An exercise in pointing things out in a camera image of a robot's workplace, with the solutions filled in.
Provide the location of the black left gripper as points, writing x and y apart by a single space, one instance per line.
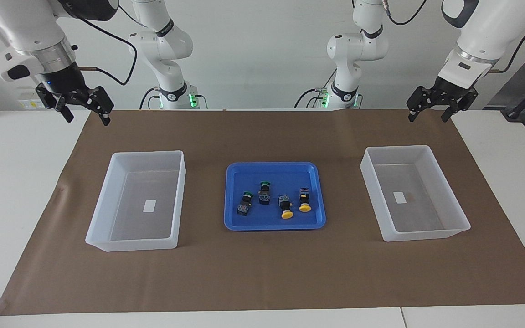
449 92

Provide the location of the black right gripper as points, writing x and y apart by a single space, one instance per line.
62 82

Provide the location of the yellow push button switch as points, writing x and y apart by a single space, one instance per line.
285 205
305 200

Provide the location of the green push button switch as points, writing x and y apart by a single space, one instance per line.
264 197
244 208

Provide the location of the translucent white plastic box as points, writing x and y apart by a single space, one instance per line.
103 218
381 182

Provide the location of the white sticker label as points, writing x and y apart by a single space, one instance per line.
150 206
399 197

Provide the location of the blue plastic tray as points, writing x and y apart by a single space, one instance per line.
271 221

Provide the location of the brown table mat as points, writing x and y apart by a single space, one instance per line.
262 273

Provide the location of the white wall socket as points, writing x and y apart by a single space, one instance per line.
28 98

